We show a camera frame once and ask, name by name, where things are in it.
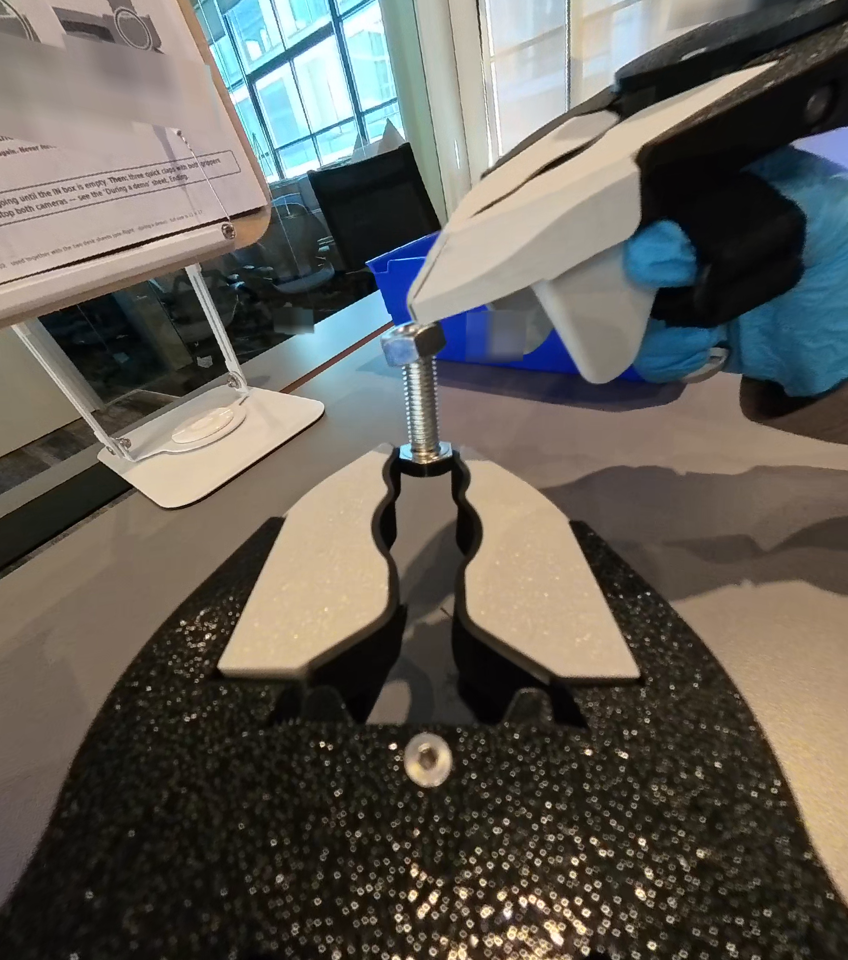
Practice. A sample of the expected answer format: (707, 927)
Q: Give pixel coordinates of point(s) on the person's right forearm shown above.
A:
(829, 420)

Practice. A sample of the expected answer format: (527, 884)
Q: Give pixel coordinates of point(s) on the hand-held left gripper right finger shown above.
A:
(544, 592)

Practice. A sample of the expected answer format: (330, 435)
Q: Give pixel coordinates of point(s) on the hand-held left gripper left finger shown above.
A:
(304, 592)

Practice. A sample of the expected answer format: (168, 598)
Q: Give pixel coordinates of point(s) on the blue plastic bin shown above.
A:
(409, 277)

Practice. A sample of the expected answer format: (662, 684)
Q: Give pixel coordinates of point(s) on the wooden board document stand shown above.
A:
(243, 442)

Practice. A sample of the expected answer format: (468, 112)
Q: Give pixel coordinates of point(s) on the black office chair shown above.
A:
(364, 202)

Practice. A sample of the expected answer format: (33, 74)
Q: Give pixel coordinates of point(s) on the grey office chair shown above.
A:
(300, 251)

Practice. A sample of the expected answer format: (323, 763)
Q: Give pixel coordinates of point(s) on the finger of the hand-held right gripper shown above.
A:
(529, 240)
(619, 112)

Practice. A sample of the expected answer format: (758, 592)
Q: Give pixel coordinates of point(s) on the person's right hand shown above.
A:
(844, 285)

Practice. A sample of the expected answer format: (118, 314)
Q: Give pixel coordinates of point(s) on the silver hex bolt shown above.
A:
(420, 390)

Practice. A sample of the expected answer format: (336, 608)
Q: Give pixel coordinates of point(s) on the printed instruction sheet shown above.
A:
(93, 195)

